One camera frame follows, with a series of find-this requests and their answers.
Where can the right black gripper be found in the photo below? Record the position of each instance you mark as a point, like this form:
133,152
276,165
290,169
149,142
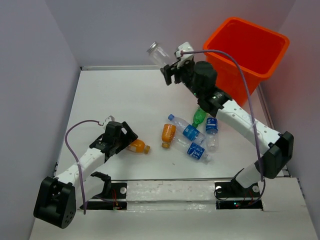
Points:
168,71

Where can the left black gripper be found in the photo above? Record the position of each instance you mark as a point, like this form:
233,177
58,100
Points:
128,138

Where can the orange juice bottle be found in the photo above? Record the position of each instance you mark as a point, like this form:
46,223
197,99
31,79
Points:
138,146
168,133

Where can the clear plastic bottle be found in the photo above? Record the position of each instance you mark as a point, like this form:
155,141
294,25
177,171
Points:
158,55

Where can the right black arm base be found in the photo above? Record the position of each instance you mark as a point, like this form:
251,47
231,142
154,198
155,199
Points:
239,198

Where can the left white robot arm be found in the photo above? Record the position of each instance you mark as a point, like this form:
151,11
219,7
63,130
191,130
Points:
59,197

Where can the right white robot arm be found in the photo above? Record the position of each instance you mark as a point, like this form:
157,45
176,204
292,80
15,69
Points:
275,148

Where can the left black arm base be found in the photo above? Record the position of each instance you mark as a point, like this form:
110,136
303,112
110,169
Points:
112,198

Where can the orange plastic bin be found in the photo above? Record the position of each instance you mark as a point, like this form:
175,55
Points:
244,54

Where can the green plastic bottle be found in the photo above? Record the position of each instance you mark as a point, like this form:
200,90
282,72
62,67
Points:
199,117

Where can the upper blue label water bottle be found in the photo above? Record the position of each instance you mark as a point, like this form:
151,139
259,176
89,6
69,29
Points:
187,130

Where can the blue label water bottle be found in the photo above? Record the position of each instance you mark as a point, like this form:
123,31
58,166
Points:
187,130
196,152
212,134

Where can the right blue label water bottle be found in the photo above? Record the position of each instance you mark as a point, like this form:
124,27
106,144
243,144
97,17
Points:
212,134

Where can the lower blue label water bottle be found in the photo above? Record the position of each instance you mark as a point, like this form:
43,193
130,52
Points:
196,152

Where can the white foam block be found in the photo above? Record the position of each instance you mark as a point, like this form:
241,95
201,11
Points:
164,190

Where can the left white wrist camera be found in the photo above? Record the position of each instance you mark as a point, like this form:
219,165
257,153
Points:
108,120

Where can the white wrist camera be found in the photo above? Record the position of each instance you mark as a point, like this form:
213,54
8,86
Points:
183,53
108,120

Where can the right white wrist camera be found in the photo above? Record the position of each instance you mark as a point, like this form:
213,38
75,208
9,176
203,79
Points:
183,53

